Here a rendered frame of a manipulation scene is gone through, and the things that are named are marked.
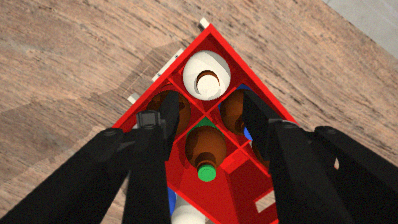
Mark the brown bottle with white cap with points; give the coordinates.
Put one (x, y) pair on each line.
(257, 154)

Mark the brown bottle with green cap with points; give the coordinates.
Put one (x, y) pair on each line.
(205, 148)

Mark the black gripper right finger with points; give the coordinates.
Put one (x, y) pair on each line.
(305, 192)

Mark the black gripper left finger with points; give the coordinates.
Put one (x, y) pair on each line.
(80, 191)

